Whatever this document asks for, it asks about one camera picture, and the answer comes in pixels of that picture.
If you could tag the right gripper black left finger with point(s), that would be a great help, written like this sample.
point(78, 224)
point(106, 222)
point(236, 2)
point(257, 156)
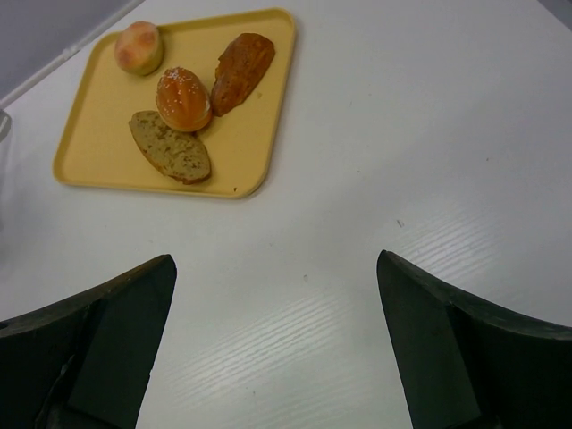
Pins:
point(85, 361)

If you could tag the dark brown oblong loaf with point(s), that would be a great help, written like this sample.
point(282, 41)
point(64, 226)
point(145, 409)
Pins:
point(241, 66)

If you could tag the sesame glazed bun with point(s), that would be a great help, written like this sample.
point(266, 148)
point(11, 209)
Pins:
point(182, 100)

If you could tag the sugared ring donut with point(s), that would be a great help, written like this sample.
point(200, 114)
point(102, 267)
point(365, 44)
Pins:
point(5, 125)

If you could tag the grainy oval bread slice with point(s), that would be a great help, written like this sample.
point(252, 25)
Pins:
point(175, 154)

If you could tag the round pale bread roll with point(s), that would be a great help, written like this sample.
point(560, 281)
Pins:
point(139, 49)

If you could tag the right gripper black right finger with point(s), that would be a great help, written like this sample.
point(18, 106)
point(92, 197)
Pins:
point(465, 362)

